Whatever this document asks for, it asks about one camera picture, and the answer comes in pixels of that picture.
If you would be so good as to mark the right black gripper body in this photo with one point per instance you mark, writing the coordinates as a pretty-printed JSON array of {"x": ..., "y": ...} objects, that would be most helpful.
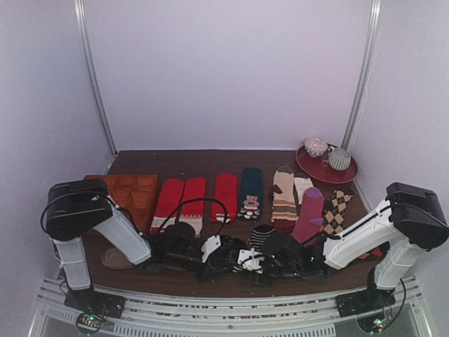
[{"x": 271, "y": 261}]

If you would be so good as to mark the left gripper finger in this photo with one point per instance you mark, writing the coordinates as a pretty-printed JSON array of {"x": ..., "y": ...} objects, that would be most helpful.
[
  {"x": 218, "y": 267},
  {"x": 203, "y": 275}
]

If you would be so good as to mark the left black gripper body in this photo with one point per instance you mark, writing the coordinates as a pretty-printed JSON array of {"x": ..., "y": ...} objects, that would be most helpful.
[{"x": 177, "y": 261}]

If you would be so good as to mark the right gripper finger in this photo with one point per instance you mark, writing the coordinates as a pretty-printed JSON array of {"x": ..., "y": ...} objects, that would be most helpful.
[
  {"x": 253, "y": 276},
  {"x": 263, "y": 279}
]

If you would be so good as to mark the black sock white cuff stripes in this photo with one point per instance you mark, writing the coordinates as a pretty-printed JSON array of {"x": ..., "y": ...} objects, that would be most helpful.
[{"x": 229, "y": 253}]

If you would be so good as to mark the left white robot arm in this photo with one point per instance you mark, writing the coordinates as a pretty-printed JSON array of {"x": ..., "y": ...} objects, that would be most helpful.
[{"x": 75, "y": 207}]

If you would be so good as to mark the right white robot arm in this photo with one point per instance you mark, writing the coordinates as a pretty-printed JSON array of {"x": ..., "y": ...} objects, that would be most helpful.
[{"x": 410, "y": 218}]

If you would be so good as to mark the black thin striped sock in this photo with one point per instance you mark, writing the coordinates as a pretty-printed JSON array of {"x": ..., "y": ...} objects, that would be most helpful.
[{"x": 259, "y": 236}]

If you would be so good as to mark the red sock beige cuff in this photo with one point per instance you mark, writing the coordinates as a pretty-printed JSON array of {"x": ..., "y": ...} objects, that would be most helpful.
[{"x": 192, "y": 213}]

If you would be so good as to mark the beige striped sock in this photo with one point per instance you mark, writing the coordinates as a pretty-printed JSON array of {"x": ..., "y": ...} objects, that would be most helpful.
[{"x": 284, "y": 211}]

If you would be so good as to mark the purple magenta sock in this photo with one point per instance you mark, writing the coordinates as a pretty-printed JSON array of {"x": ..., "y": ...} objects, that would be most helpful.
[{"x": 310, "y": 220}]

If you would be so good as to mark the red sock white cuff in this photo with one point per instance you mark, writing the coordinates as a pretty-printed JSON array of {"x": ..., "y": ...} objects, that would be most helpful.
[{"x": 169, "y": 199}]

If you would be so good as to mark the brown argyle sock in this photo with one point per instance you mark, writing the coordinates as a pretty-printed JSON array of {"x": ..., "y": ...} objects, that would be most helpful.
[{"x": 334, "y": 210}]

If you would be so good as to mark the orange compartment organizer tray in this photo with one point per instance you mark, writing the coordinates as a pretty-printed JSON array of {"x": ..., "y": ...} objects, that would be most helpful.
[{"x": 137, "y": 193}]

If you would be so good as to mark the tan sock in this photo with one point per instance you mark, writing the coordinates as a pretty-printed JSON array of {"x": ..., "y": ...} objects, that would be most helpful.
[{"x": 114, "y": 259}]

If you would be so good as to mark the dark green reindeer sock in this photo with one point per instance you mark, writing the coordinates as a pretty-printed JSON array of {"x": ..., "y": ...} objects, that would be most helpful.
[{"x": 251, "y": 196}]

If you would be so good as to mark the red folded sock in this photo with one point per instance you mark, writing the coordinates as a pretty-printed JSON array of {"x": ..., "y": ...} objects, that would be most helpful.
[{"x": 226, "y": 190}]

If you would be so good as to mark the small cream sock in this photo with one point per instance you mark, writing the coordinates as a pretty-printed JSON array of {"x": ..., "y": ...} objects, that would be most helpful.
[{"x": 301, "y": 185}]

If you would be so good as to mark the red plate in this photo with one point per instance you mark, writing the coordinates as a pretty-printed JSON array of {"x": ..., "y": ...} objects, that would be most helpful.
[{"x": 318, "y": 168}]

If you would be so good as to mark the black red argyle sock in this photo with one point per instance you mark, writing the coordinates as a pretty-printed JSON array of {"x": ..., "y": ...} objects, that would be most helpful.
[{"x": 376, "y": 254}]

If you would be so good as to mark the striped grey cup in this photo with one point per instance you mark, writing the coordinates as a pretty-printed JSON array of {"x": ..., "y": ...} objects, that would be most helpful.
[{"x": 339, "y": 158}]

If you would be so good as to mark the patterned white bowl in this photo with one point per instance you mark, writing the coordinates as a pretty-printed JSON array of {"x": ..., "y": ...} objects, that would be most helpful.
[{"x": 315, "y": 147}]

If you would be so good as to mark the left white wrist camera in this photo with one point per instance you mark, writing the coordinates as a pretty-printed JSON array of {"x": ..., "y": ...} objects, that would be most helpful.
[{"x": 209, "y": 246}]

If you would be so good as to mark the right aluminium frame post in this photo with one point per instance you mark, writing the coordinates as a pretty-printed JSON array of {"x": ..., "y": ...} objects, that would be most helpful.
[{"x": 367, "y": 65}]

